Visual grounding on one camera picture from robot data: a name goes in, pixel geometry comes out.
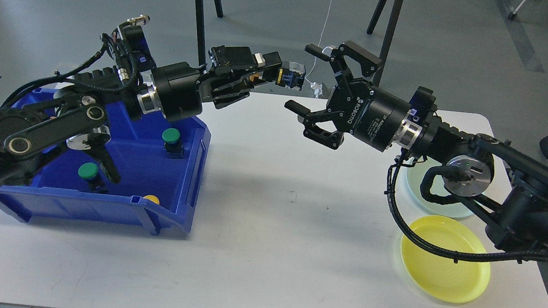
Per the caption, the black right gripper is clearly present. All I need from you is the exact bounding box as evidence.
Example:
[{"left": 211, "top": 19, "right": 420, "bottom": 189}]
[{"left": 285, "top": 41, "right": 420, "bottom": 151}]

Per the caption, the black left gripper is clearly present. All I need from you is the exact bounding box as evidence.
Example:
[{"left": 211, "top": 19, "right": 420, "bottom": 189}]
[{"left": 137, "top": 46, "right": 283, "bottom": 122}]

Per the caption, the yellow push button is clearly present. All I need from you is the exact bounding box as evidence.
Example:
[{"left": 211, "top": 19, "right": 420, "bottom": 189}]
[{"left": 249, "top": 61, "right": 307, "bottom": 92}]

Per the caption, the green push button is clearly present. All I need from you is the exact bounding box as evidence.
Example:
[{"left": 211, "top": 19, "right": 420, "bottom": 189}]
[
  {"left": 78, "top": 162, "right": 108, "bottom": 194},
  {"left": 162, "top": 128, "right": 185, "bottom": 159}
]

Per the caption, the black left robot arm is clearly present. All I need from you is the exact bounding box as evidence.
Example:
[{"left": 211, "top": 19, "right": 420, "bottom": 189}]
[{"left": 0, "top": 15, "right": 304, "bottom": 186}]

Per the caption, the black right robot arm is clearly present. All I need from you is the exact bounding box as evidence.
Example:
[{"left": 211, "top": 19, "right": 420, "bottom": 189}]
[{"left": 285, "top": 41, "right": 548, "bottom": 263}]

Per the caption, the light green plate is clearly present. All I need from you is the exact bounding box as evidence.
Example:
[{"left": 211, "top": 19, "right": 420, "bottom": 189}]
[{"left": 405, "top": 156, "right": 493, "bottom": 219}]

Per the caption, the yellow button at bin front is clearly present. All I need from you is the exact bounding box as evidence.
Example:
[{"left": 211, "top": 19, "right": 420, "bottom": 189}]
[{"left": 143, "top": 194, "right": 160, "bottom": 205}]

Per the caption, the yellow plate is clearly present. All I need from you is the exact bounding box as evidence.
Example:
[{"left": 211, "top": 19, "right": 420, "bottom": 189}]
[{"left": 400, "top": 215, "right": 491, "bottom": 304}]

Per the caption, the blue plastic bin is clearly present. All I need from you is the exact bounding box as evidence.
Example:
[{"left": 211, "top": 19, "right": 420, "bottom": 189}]
[{"left": 0, "top": 102, "right": 211, "bottom": 235}]

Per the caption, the black tripod left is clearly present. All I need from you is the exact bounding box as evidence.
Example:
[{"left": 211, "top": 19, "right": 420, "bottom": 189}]
[{"left": 194, "top": 0, "right": 224, "bottom": 66}]

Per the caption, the black tripod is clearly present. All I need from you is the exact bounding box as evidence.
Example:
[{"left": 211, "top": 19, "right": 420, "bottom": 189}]
[
  {"left": 194, "top": 0, "right": 224, "bottom": 66},
  {"left": 361, "top": 0, "right": 406, "bottom": 88}
]

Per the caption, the black tripod right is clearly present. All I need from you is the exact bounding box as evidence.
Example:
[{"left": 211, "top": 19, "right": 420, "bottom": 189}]
[{"left": 361, "top": 0, "right": 406, "bottom": 88}]

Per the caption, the white cable with plug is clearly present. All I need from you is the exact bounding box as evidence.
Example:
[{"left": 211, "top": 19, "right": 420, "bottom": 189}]
[{"left": 302, "top": 0, "right": 337, "bottom": 100}]

